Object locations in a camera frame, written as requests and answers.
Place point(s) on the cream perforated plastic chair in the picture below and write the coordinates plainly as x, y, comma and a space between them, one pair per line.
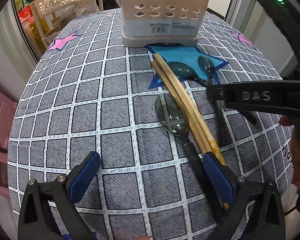
62, 12

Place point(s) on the dark green spoon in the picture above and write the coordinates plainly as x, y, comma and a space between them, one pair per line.
223, 133
186, 72

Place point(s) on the large steel spoon black handle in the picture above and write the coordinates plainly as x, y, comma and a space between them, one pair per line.
175, 121

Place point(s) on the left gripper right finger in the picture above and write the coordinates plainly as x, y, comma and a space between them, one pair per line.
222, 178

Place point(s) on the red plastic basket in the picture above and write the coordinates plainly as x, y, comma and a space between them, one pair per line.
25, 14

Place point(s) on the beige utensil holder caddy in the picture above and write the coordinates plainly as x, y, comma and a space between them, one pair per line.
148, 22

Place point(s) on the dark green spoon left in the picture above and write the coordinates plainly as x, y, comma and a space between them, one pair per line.
186, 72

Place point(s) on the grey checked tablecloth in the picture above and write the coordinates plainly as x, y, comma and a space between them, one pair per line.
93, 95

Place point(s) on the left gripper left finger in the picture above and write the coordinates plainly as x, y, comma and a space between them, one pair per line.
81, 176

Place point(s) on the wooden chopstick on table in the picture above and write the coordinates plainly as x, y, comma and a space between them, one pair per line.
198, 127
224, 206

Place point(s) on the dark green spoon right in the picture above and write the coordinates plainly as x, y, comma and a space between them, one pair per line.
223, 133

